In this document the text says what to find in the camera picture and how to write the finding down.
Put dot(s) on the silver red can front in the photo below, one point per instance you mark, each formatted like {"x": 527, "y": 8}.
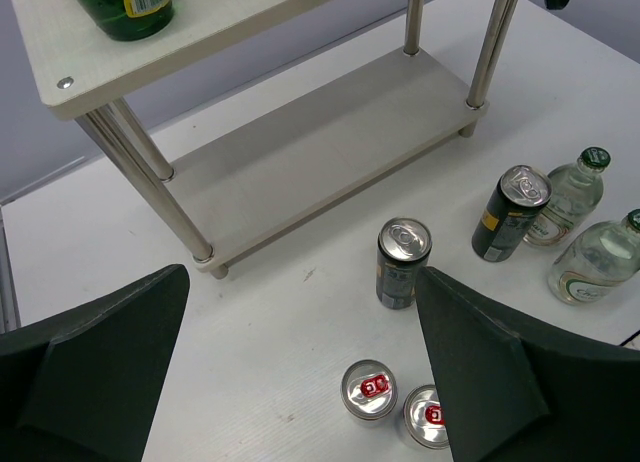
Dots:
{"x": 423, "y": 419}

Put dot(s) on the clear bottle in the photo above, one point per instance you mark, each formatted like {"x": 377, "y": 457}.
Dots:
{"x": 577, "y": 189}
{"x": 601, "y": 258}

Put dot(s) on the black can left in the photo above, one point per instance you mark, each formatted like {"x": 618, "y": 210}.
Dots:
{"x": 403, "y": 247}

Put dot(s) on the black can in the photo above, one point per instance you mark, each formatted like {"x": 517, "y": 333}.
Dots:
{"x": 520, "y": 195}
{"x": 403, "y": 247}

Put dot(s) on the silver red can rear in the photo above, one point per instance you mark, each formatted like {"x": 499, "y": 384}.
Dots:
{"x": 369, "y": 392}

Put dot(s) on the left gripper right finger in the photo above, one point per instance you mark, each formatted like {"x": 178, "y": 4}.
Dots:
{"x": 515, "y": 388}

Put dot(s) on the silver red can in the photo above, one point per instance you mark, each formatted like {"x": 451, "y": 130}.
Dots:
{"x": 423, "y": 419}
{"x": 369, "y": 392}

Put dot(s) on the white two-tier shelf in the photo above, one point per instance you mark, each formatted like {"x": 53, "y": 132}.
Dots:
{"x": 252, "y": 185}

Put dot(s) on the green glass bottle front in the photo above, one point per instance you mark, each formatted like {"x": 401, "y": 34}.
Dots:
{"x": 129, "y": 20}

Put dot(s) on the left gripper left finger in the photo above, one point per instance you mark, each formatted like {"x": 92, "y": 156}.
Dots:
{"x": 84, "y": 385}

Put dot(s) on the black can right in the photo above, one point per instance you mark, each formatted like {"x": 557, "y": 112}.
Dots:
{"x": 520, "y": 195}

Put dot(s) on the left metal table rail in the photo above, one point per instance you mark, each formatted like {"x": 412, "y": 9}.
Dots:
{"x": 10, "y": 314}

